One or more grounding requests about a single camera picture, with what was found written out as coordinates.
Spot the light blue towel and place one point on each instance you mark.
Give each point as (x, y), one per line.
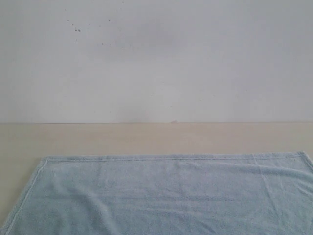
(194, 194)

